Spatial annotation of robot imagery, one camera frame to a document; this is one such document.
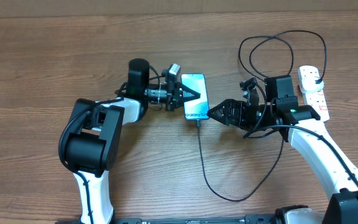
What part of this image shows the Samsung Galaxy smartphone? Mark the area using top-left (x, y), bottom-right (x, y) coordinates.
top-left (181, 73), bottom-right (209, 120)

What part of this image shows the black USB charging cable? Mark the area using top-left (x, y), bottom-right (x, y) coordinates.
top-left (195, 30), bottom-right (328, 203)

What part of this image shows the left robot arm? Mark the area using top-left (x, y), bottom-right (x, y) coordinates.
top-left (58, 58), bottom-right (201, 223)

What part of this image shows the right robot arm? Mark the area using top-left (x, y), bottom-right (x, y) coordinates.
top-left (208, 75), bottom-right (358, 223)

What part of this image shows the white charger plug adapter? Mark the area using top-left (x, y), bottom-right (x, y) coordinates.
top-left (300, 77), bottom-right (324, 94)

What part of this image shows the white power strip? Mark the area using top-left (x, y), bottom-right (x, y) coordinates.
top-left (297, 65), bottom-right (331, 123)

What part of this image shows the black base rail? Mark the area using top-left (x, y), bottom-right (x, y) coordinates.
top-left (54, 205), bottom-right (323, 224)

